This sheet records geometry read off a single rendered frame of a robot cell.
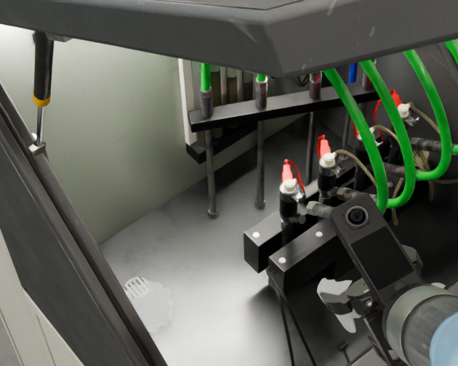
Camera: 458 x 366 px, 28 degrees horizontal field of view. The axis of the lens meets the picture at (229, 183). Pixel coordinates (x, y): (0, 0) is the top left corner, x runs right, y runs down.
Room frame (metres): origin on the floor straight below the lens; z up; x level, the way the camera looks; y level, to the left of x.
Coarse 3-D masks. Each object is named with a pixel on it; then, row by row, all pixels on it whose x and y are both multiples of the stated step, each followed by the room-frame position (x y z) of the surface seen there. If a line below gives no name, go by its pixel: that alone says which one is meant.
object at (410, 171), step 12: (372, 72) 0.84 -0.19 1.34; (264, 84) 1.01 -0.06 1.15; (384, 84) 0.83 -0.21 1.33; (264, 96) 1.01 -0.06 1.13; (384, 96) 0.82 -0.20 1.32; (396, 108) 0.81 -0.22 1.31; (396, 120) 0.80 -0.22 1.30; (396, 132) 0.79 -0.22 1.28; (408, 144) 0.79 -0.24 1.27; (408, 156) 0.78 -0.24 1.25; (408, 168) 0.77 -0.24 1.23; (408, 180) 0.77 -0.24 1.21; (348, 192) 0.85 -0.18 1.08; (360, 192) 0.84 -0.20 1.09; (408, 192) 0.77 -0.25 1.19; (396, 204) 0.78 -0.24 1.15
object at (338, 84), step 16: (208, 64) 1.00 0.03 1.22; (208, 80) 1.00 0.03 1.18; (336, 80) 0.78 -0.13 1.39; (208, 96) 1.00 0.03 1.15; (352, 96) 0.77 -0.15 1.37; (352, 112) 0.75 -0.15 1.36; (368, 128) 0.74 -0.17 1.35; (368, 144) 0.73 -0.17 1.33; (384, 176) 0.71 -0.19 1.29; (384, 192) 0.70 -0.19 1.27; (384, 208) 0.70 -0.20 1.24
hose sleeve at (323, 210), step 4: (316, 204) 0.80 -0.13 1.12; (320, 204) 0.80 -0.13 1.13; (324, 204) 0.79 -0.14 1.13; (316, 208) 0.79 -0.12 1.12; (320, 208) 0.79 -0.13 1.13; (324, 208) 0.78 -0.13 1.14; (328, 208) 0.78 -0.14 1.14; (332, 208) 0.77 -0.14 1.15; (316, 212) 0.79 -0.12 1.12; (320, 212) 0.78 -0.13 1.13; (324, 212) 0.78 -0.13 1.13; (328, 212) 0.77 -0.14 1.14; (324, 216) 0.77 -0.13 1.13; (328, 216) 0.77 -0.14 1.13
